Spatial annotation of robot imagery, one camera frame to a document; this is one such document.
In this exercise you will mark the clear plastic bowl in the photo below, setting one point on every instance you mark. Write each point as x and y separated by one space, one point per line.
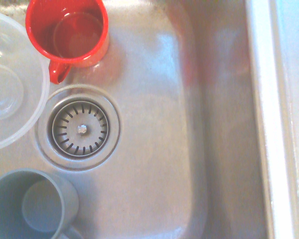
15 49

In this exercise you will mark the stainless steel double sink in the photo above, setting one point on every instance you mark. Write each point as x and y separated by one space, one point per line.
152 99

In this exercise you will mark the round metal drain strainer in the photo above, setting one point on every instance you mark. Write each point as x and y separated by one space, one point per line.
72 129

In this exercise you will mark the grey plastic mug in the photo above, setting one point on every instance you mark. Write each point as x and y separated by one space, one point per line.
5 199

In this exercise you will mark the red enamel mug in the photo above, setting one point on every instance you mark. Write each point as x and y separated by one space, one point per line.
40 37

